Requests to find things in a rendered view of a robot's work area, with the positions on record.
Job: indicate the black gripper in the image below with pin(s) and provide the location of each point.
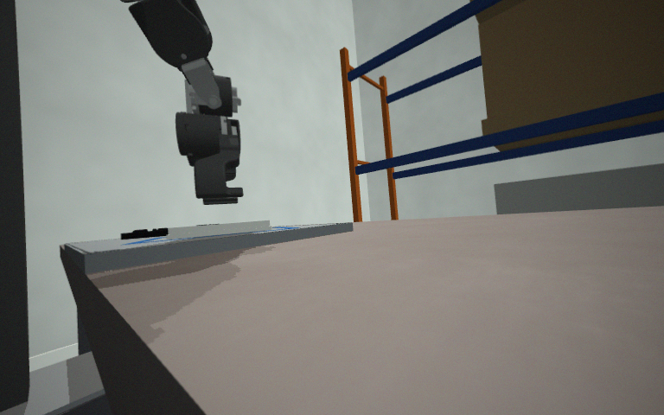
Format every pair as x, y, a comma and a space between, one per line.
212, 148

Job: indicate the black rectangular frame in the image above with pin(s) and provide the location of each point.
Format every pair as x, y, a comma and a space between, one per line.
137, 234

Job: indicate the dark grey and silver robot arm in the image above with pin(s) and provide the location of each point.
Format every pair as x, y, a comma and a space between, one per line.
179, 38

